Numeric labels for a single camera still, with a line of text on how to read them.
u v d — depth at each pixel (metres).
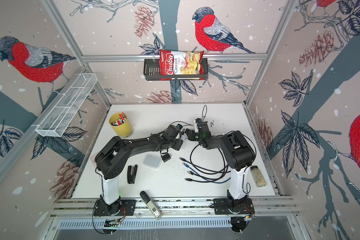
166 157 0.90
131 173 0.82
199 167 0.88
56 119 0.72
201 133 0.80
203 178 0.83
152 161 0.88
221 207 0.73
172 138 0.76
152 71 0.95
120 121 0.97
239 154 0.52
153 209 0.70
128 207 0.73
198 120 0.92
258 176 0.79
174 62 0.88
